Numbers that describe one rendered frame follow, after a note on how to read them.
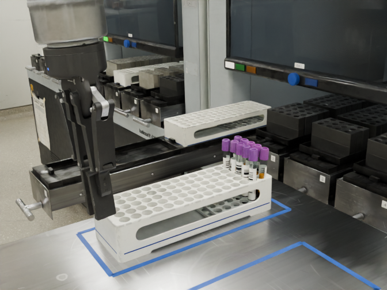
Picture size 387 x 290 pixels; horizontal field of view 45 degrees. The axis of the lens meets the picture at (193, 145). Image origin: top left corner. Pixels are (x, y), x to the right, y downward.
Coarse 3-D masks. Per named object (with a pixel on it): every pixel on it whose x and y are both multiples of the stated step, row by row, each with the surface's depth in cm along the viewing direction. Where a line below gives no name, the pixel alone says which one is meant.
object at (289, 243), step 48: (288, 192) 89; (48, 240) 75; (96, 240) 74; (192, 240) 74; (240, 240) 73; (288, 240) 73; (336, 240) 72; (384, 240) 72; (0, 288) 63; (48, 288) 63; (96, 288) 63; (144, 288) 62; (192, 288) 62; (240, 288) 62; (288, 288) 62; (336, 288) 61; (384, 288) 61
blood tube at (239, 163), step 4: (240, 144) 81; (244, 144) 81; (236, 148) 81; (240, 148) 81; (236, 152) 81; (240, 152) 81; (240, 156) 81; (240, 160) 82; (236, 164) 82; (240, 164) 82; (236, 168) 82; (240, 168) 82; (236, 172) 83; (240, 172) 82
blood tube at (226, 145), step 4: (224, 140) 83; (228, 140) 83; (224, 144) 83; (228, 144) 83; (224, 148) 83; (228, 148) 83; (224, 152) 84; (228, 152) 84; (224, 156) 84; (228, 156) 84; (224, 160) 84; (228, 160) 84; (224, 164) 85; (228, 164) 85
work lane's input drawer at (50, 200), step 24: (144, 144) 120; (168, 144) 118; (216, 144) 119; (48, 168) 102; (72, 168) 107; (120, 168) 105; (144, 168) 108; (168, 168) 112; (192, 168) 116; (48, 192) 96; (72, 192) 99
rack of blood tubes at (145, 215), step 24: (216, 168) 86; (144, 192) 76; (168, 192) 76; (192, 192) 77; (216, 192) 77; (240, 192) 77; (264, 192) 80; (120, 216) 70; (144, 216) 68; (168, 216) 70; (192, 216) 80; (216, 216) 76; (240, 216) 79; (120, 240) 67; (144, 240) 69; (168, 240) 72
